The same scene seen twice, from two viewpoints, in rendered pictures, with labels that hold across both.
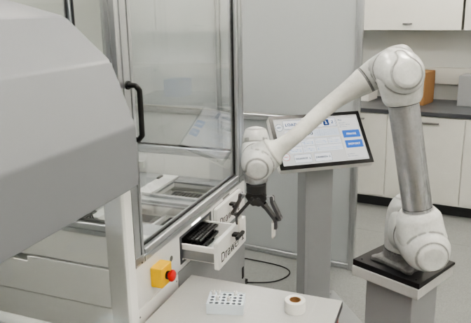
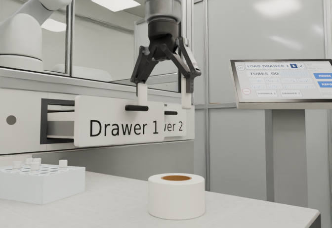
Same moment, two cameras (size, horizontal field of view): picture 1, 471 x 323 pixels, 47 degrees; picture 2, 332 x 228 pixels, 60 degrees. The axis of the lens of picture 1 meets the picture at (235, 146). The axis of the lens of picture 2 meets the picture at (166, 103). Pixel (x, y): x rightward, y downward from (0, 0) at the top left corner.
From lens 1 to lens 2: 1.58 m
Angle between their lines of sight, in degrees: 25
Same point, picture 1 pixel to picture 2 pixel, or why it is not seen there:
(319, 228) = (291, 186)
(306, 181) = (273, 125)
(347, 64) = (317, 46)
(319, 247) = not seen: hidden behind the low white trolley
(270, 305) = (129, 198)
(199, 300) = not seen: hidden behind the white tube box
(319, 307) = (247, 212)
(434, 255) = not seen: outside the picture
